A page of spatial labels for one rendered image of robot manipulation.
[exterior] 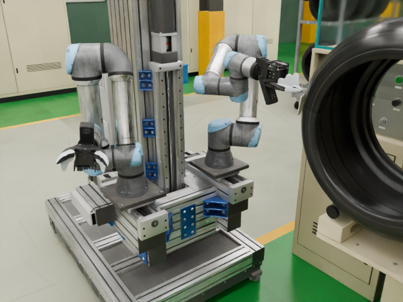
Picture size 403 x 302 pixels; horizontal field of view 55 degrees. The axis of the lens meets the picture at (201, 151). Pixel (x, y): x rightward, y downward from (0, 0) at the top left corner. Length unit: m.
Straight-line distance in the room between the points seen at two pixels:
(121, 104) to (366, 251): 0.99
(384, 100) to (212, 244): 1.17
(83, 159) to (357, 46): 0.89
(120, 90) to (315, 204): 1.31
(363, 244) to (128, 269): 1.21
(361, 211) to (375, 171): 0.30
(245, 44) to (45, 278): 1.73
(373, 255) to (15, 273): 2.02
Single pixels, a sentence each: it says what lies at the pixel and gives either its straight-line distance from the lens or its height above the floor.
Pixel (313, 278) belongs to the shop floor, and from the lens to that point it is 2.44.
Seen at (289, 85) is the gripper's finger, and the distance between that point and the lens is 1.35.
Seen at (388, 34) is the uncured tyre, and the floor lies 1.45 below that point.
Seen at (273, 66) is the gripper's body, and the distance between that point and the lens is 1.39.
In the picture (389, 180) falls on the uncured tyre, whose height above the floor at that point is 0.96.
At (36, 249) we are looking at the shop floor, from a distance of 2.80.
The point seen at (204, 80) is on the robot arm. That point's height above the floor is 1.21.
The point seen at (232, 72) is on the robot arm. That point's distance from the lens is 1.52.
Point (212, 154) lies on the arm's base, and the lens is 1.93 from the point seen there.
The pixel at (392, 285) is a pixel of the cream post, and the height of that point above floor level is 0.46.
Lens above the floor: 1.55
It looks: 23 degrees down
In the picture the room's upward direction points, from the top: straight up
